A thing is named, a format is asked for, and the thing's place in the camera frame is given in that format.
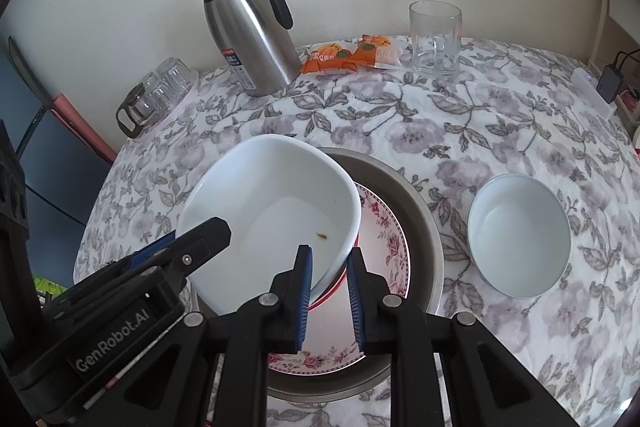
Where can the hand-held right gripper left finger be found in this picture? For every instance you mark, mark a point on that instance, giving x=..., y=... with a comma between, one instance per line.
x=304, y=302

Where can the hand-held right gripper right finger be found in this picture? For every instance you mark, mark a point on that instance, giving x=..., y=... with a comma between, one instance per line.
x=357, y=302

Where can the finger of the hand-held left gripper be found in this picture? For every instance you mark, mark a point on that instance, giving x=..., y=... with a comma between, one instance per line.
x=150, y=250
x=210, y=234

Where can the white square bowl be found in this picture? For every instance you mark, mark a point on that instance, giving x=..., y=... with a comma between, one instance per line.
x=270, y=207

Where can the pink floral plate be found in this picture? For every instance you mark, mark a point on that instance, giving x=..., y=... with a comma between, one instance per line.
x=385, y=227

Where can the stainless steel basin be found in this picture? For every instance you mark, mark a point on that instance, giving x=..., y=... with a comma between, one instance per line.
x=422, y=217

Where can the small white round bowl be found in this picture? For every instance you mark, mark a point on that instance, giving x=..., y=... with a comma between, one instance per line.
x=517, y=237

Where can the green patterned object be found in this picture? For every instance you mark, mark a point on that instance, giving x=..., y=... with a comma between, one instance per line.
x=47, y=287

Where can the dark blue door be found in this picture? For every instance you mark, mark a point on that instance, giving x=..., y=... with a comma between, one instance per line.
x=55, y=187

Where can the pink board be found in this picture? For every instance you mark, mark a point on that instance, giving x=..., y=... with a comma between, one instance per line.
x=82, y=127

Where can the small clear drinking glass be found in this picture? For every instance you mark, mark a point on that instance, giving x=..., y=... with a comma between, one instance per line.
x=175, y=72
x=160, y=97
x=144, y=81

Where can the stainless steel thermos jug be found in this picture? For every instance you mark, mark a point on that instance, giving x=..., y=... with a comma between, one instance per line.
x=250, y=32

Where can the orange snack packet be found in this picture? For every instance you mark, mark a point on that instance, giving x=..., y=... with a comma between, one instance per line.
x=327, y=59
x=377, y=52

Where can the clear glass mug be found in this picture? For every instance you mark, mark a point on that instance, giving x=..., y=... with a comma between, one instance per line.
x=435, y=39

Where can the white power strip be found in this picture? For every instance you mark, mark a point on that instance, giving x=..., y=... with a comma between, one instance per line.
x=587, y=84

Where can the black charger plug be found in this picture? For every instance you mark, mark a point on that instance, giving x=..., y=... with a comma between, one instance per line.
x=610, y=84

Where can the white shelf unit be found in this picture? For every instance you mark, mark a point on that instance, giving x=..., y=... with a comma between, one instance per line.
x=607, y=17

